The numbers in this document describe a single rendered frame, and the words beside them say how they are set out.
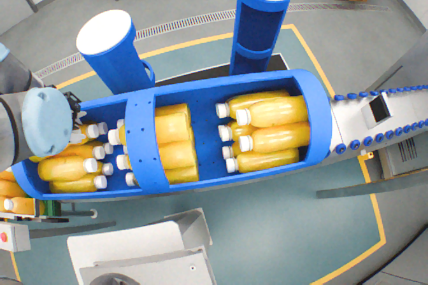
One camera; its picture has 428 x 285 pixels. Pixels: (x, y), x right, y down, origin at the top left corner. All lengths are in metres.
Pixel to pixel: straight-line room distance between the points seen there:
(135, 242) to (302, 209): 1.45
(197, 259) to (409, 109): 1.20
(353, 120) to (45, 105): 0.96
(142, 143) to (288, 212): 1.45
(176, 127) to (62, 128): 0.30
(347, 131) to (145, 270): 0.83
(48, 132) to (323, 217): 1.83
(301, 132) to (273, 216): 1.21
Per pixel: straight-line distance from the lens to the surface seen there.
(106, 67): 1.00
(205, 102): 0.67
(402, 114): 1.22
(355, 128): 0.95
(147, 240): 0.52
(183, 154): 0.51
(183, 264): 0.44
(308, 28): 2.68
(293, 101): 0.54
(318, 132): 0.51
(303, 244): 1.83
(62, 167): 0.65
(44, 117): 0.23
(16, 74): 0.40
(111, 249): 0.56
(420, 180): 1.03
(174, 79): 1.79
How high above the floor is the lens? 1.64
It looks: 70 degrees down
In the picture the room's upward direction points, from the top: straight up
